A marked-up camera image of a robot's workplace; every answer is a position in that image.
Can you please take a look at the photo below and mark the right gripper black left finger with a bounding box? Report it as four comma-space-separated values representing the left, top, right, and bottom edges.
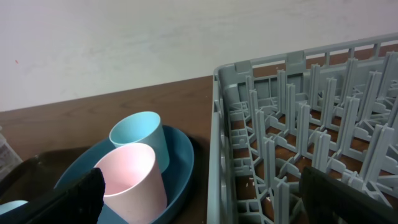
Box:
1, 168, 105, 224

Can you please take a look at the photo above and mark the brown serving tray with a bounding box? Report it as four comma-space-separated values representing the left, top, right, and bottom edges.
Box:
1, 137, 207, 223

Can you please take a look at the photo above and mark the dark blue plate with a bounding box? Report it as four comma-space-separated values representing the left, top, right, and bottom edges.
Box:
55, 125, 195, 224

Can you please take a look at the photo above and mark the light blue bowl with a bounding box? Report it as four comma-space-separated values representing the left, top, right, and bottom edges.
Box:
0, 200, 27, 215

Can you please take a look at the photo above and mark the clear plastic bin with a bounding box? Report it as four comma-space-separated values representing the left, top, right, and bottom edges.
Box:
0, 134, 23, 180

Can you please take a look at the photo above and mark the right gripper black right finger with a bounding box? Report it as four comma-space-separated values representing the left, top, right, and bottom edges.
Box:
299, 166, 397, 224

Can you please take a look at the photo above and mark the pink cup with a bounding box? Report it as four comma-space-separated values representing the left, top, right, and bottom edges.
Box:
95, 143, 167, 223

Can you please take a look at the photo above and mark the grey dishwasher rack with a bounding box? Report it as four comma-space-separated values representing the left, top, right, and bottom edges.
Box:
206, 33, 397, 223

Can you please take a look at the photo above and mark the light blue cup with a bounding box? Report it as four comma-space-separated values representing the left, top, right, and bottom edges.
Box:
109, 111, 170, 173

